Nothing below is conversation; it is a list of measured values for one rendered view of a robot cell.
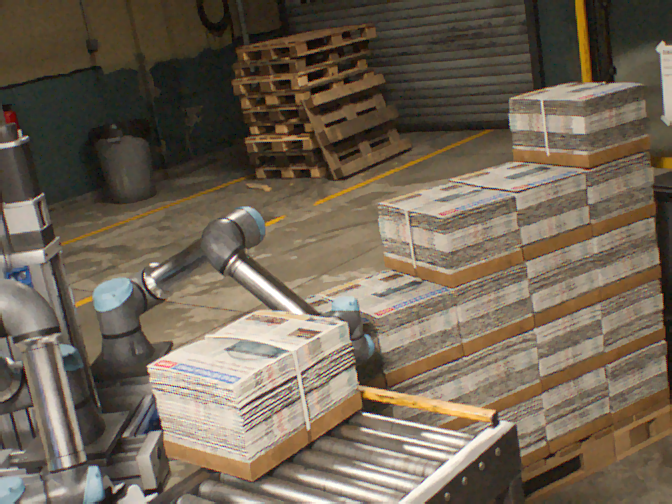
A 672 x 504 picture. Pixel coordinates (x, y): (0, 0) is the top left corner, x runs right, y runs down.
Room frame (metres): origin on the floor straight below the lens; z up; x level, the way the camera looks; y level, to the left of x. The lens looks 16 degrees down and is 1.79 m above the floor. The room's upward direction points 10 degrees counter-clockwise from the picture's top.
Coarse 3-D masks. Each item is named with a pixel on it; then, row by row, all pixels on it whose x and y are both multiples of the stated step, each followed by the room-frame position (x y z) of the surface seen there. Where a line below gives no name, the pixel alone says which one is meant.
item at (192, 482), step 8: (200, 472) 1.95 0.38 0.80; (208, 472) 1.94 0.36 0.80; (216, 472) 1.94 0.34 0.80; (184, 480) 1.93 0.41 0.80; (192, 480) 1.92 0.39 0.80; (200, 480) 1.91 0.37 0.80; (216, 480) 1.94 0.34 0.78; (176, 488) 1.90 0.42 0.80; (184, 488) 1.89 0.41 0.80; (192, 488) 1.89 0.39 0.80; (160, 496) 1.87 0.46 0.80; (168, 496) 1.87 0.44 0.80; (176, 496) 1.86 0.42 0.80
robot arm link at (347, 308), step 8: (344, 296) 2.52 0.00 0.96; (336, 304) 2.47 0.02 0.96; (344, 304) 2.46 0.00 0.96; (352, 304) 2.47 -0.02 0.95; (336, 312) 2.45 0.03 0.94; (344, 312) 2.46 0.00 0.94; (352, 312) 2.46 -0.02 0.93; (344, 320) 2.42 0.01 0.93; (352, 320) 2.45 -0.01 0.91; (360, 320) 2.48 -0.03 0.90; (352, 328) 2.44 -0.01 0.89; (360, 328) 2.48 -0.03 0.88; (352, 336) 2.46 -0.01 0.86; (360, 336) 2.47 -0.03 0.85
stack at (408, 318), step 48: (336, 288) 3.01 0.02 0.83; (384, 288) 2.93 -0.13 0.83; (432, 288) 2.84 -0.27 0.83; (480, 288) 2.86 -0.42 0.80; (528, 288) 2.95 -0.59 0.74; (576, 288) 3.03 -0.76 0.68; (384, 336) 2.69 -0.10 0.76; (432, 336) 2.76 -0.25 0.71; (528, 336) 2.92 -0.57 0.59; (576, 336) 3.02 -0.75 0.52; (432, 384) 2.74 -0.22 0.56; (480, 384) 2.82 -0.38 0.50; (528, 384) 2.92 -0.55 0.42; (576, 384) 3.01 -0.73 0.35; (480, 432) 2.82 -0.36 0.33; (528, 432) 2.90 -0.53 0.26; (576, 480) 2.99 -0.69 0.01
